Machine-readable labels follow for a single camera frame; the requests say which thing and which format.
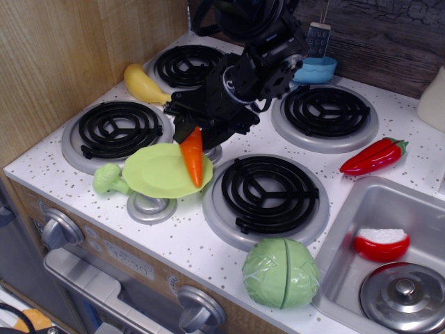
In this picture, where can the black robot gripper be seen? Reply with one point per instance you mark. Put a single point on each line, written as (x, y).
(213, 107)

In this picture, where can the orange toy carrot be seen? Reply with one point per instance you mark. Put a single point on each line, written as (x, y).
(191, 151)

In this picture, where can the light green plastic plate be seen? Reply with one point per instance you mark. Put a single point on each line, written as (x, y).
(159, 171)

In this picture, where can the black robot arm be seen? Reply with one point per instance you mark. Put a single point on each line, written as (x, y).
(274, 47)

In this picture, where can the back left black burner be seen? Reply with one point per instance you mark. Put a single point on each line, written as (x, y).
(183, 67)

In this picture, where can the black burner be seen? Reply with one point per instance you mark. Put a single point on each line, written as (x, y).
(325, 119)
(183, 67)
(259, 196)
(110, 132)

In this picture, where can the yellow toy banana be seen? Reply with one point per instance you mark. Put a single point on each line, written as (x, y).
(142, 87)

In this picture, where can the front left black burner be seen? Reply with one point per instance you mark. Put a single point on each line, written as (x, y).
(110, 132)

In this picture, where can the front right black burner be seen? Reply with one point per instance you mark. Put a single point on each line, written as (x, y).
(259, 196)

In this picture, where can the silver front stovetop knob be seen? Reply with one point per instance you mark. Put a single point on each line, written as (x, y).
(150, 211)

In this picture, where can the green toy broccoli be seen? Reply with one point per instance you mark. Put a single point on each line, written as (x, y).
(108, 178)

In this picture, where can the back right black burner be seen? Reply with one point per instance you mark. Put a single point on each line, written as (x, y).
(325, 119)

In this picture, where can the blue plastic bowl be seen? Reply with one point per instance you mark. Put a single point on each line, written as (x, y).
(316, 70)

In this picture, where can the oven clock display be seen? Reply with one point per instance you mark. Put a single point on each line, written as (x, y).
(130, 260)

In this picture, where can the silver slotted spatula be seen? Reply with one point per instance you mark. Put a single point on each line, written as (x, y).
(317, 39)

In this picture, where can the green toy cabbage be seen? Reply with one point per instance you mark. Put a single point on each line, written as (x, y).
(281, 273)

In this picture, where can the silver left oven knob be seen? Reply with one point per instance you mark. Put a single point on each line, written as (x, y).
(60, 230)

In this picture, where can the silver oven knob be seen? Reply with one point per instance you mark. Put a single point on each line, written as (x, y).
(200, 312)
(60, 230)

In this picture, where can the silver right oven knob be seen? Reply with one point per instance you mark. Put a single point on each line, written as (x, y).
(200, 312)

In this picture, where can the red toy chili pepper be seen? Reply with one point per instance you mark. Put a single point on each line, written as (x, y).
(381, 154)

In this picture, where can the silver toy sink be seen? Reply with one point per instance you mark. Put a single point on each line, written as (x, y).
(375, 203)

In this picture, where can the red white toy cheese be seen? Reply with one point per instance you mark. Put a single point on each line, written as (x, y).
(381, 245)

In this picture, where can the cream white container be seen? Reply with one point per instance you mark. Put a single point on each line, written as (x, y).
(430, 108)

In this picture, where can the yellow object bottom left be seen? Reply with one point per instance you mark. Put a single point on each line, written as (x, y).
(38, 320)

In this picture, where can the silver pot lid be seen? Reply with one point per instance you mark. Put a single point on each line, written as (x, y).
(404, 297)

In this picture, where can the silver oven door handle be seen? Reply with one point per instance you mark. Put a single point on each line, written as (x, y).
(98, 288)

